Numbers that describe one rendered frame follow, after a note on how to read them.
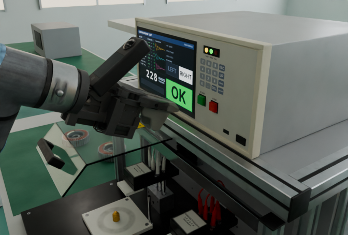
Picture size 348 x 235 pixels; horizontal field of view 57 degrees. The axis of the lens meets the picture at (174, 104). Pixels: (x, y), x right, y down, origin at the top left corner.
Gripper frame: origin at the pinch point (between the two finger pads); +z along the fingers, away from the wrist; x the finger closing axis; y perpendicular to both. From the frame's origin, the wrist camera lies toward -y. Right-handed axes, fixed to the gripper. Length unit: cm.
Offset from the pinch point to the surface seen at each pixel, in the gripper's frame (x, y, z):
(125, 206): -24.5, 37.3, 16.0
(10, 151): -85, 50, -4
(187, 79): -5.5, -5.2, 5.3
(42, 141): -23.5, 20.1, -13.8
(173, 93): -10.8, -0.8, 7.3
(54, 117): -110, 40, 17
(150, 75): -21.8, -2.2, 6.7
